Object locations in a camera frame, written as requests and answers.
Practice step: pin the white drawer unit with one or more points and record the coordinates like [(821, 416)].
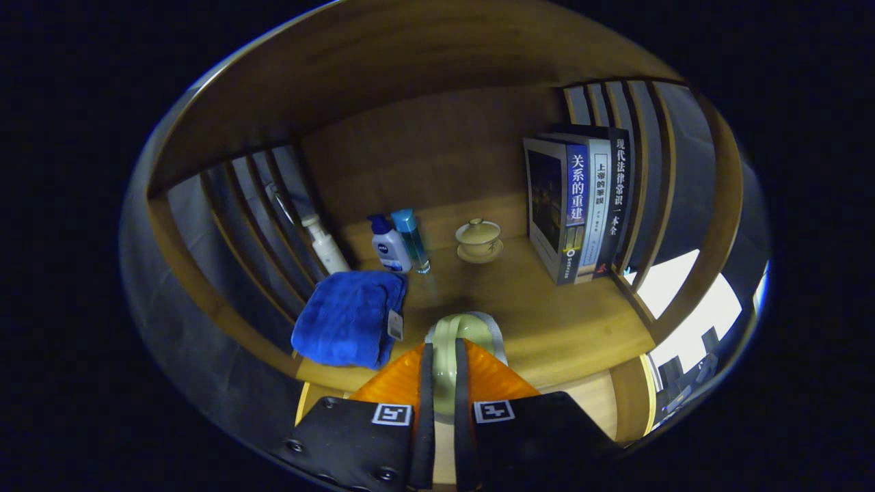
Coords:
[(711, 314)]

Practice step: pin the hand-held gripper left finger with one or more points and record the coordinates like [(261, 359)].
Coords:
[(425, 424)]

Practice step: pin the white bottle with blue cap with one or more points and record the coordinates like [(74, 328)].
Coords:
[(391, 249)]

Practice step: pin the black spine book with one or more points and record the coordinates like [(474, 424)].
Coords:
[(618, 198)]

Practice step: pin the teal slim bottle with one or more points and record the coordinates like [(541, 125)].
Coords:
[(410, 236)]

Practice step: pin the black plastic tray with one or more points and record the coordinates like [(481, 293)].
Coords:
[(711, 339), (671, 372)]

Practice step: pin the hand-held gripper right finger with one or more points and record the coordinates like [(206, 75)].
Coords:
[(463, 424)]

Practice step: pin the beige lidded teacup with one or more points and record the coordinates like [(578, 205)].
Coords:
[(478, 239)]

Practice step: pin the blue folded towel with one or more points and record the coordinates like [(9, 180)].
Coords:
[(342, 318)]

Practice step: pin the white pump bottle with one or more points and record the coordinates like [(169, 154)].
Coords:
[(328, 253)]

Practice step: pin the brown wooden cabinet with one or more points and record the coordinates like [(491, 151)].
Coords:
[(383, 61)]

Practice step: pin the wooden countertop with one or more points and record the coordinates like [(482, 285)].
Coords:
[(547, 321)]

